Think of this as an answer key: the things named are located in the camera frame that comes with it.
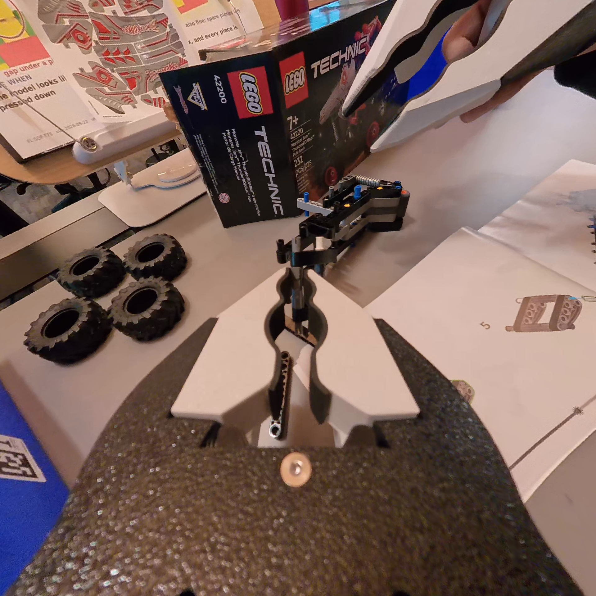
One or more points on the person's right hand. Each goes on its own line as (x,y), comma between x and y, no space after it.
(458,44)

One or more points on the white printed instruction sheet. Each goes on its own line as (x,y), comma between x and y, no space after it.
(37,102)

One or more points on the red grey sticker sheet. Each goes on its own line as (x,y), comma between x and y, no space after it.
(121,56)

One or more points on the white instruction booklet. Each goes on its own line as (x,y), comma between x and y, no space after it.
(465,279)

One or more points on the wooden display board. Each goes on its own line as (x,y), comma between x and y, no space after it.
(46,170)

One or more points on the black toy brick beam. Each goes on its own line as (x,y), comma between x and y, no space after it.
(281,395)

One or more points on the black toy tyre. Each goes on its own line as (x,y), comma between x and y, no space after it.
(125,326)
(74,279)
(42,347)
(135,267)

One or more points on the black toy set box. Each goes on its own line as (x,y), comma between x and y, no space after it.
(242,153)

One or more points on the black grey toy brick chassis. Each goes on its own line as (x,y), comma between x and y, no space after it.
(354,209)

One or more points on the dark red bottle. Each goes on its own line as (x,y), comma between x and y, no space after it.
(291,5)

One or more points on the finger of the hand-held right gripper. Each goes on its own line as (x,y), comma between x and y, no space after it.
(465,79)
(395,37)

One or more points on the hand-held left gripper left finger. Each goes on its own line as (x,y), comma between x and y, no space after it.
(223,368)

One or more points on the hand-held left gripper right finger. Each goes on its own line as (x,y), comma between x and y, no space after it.
(368,372)

